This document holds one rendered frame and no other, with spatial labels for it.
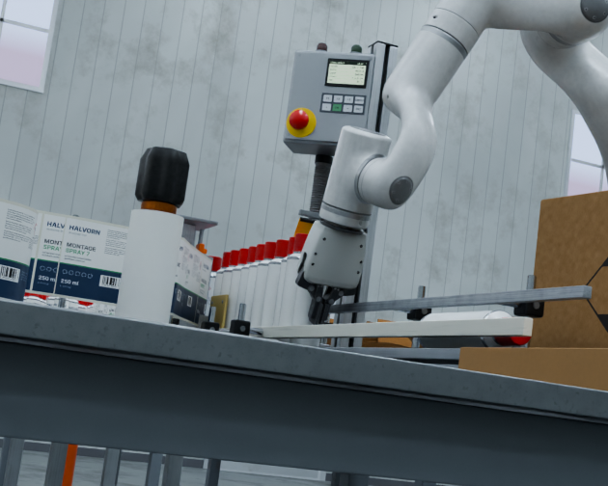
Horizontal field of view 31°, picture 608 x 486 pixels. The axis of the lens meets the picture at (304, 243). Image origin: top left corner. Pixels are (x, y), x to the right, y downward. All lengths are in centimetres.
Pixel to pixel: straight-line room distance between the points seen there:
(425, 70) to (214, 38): 974
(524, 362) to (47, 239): 113
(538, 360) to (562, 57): 101
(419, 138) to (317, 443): 101
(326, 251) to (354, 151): 17
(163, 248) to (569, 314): 67
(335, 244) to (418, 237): 1029
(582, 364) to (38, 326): 49
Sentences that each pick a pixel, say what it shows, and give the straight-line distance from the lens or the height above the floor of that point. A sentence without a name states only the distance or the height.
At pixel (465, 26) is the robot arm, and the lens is 182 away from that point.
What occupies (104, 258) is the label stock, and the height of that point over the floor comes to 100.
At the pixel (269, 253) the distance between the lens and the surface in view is 207.
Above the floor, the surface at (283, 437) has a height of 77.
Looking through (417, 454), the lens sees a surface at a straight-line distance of 79.
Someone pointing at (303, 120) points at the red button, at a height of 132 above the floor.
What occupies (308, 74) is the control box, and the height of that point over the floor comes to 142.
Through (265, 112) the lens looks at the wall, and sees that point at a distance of 1150.
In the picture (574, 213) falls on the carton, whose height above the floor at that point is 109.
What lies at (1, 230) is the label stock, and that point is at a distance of 162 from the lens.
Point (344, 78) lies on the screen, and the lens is 213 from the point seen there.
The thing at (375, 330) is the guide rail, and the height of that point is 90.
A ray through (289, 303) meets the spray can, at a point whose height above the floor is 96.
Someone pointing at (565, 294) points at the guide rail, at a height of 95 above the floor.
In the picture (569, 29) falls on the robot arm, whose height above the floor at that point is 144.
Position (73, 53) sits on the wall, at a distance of 1106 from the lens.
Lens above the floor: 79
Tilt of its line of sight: 8 degrees up
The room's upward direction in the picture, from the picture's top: 7 degrees clockwise
